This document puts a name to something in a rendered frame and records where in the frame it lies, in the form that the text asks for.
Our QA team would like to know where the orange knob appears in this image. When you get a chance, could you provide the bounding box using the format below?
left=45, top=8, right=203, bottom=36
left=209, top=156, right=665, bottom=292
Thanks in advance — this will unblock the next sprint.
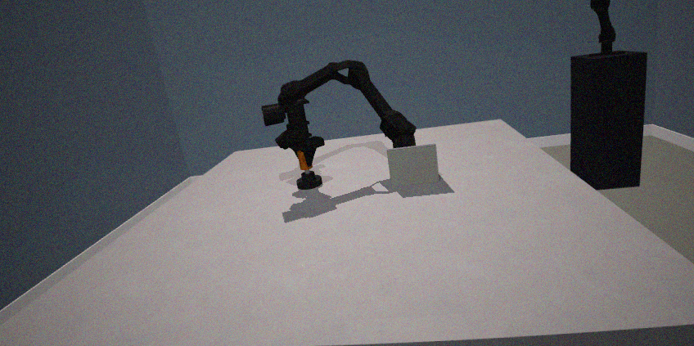
left=297, top=151, right=313, bottom=170

